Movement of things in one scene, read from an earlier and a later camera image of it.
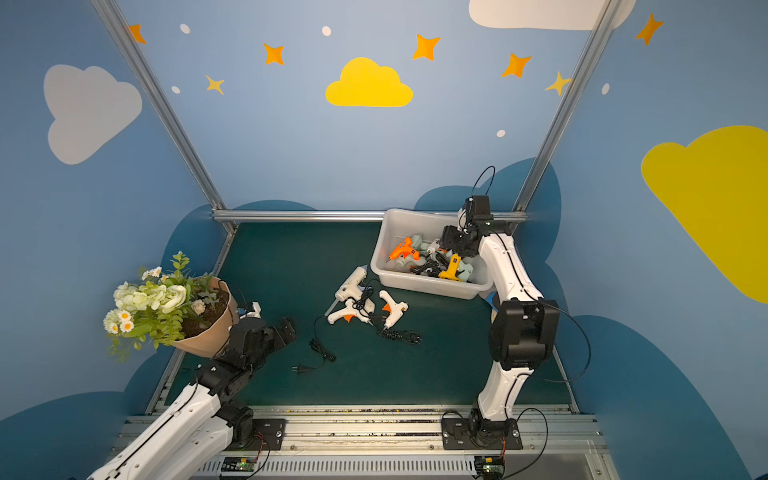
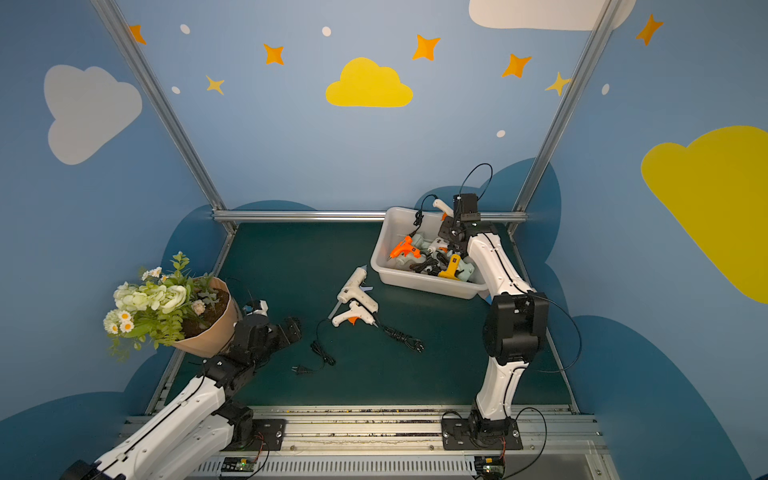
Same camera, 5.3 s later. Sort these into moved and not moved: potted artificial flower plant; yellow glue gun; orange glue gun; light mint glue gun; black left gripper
Moved: light mint glue gun
Not moved: orange glue gun; yellow glue gun; potted artificial flower plant; black left gripper
